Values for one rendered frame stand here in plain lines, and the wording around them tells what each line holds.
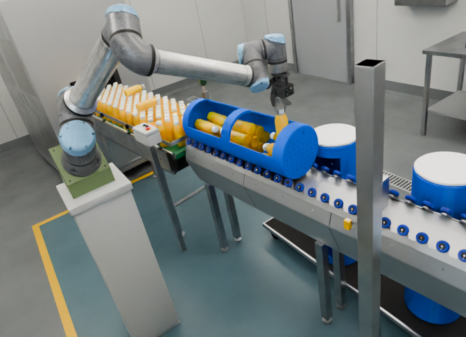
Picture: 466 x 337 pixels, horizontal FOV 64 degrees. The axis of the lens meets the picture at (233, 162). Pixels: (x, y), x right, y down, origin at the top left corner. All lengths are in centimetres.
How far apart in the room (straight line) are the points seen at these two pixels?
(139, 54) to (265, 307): 182
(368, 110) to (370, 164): 17
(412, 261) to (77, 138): 149
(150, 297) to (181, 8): 544
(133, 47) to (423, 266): 134
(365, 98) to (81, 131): 122
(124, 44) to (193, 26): 576
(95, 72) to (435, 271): 152
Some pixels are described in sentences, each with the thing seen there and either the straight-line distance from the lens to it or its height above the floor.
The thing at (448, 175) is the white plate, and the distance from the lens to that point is 185.
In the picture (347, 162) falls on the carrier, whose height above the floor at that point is 92.
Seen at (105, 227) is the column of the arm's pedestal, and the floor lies 92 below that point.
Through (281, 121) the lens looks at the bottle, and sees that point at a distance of 188.
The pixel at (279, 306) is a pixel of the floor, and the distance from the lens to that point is 262.
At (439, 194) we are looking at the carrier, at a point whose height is 98.
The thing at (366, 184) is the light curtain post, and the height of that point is 133.
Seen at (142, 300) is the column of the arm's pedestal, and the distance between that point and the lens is 242.
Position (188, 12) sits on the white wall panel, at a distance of 708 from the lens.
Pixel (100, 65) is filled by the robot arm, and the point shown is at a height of 173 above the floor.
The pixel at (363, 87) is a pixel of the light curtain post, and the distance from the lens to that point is 110.
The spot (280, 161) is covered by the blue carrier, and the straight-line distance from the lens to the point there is 183.
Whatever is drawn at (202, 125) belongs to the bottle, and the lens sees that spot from 238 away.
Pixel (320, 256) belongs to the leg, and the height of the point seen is 55.
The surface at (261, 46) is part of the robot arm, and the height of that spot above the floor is 164.
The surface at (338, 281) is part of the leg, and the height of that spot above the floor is 24.
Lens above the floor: 202
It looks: 29 degrees down
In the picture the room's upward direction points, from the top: 11 degrees counter-clockwise
